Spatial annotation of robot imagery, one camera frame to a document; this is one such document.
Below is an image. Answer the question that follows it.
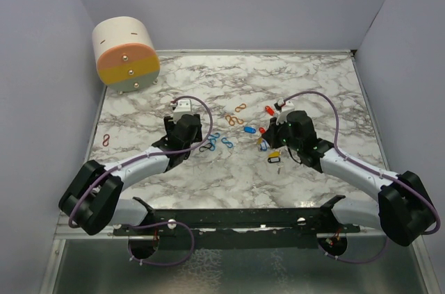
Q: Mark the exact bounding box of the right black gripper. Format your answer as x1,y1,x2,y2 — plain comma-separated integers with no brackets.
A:
262,115,302,152

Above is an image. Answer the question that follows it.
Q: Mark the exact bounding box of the yellow key tag with key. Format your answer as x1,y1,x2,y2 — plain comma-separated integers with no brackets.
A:
268,150,281,158

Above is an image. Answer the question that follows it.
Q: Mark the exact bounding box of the red S carabiner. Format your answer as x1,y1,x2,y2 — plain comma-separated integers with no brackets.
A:
102,133,111,147

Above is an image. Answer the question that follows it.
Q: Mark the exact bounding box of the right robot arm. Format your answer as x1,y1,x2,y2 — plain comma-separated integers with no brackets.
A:
261,111,437,247

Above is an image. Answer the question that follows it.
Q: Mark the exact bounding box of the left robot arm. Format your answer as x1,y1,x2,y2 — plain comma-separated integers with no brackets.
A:
58,113,202,235

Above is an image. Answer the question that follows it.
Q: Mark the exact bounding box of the black S carabiner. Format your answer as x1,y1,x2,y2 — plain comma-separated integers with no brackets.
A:
199,143,215,152

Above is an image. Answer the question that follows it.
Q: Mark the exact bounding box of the blue s carabiner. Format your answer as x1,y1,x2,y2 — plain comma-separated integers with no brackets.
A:
221,137,234,148
207,132,220,151

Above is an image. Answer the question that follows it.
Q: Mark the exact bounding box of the blue framed key tag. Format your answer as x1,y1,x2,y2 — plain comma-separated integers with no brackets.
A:
258,140,268,152

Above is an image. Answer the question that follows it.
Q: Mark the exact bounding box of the red key tag far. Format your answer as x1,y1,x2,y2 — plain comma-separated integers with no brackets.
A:
264,106,277,117

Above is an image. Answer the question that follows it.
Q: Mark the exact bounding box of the blue S carabiner right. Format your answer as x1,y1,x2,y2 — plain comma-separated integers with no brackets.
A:
221,137,234,148

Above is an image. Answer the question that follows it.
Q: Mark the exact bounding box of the blue solid key tag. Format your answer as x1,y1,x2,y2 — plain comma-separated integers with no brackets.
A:
243,126,257,134

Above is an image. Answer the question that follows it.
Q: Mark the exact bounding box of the orange S carabiner far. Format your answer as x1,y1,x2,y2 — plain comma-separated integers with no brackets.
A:
234,103,247,113

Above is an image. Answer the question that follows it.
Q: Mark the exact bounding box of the pastel three-drawer cylinder box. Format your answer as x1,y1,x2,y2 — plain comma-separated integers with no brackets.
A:
92,16,161,92

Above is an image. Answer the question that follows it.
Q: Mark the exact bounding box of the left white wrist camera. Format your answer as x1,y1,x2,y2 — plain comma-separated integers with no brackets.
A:
171,99,192,120

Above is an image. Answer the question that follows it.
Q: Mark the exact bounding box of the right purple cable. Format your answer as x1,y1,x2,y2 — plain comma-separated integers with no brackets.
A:
283,90,439,262

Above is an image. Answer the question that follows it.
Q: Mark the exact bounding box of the purple cable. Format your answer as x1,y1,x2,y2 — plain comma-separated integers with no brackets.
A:
67,95,213,268
283,90,439,262

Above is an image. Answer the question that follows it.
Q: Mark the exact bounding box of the black mounting rail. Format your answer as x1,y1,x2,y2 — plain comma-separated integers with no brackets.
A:
113,206,359,250

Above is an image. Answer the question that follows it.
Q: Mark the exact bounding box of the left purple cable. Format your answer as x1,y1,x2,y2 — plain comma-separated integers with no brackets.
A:
67,95,213,268

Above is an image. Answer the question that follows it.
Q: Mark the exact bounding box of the aluminium extrusion frame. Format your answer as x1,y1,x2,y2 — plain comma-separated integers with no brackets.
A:
55,212,121,239

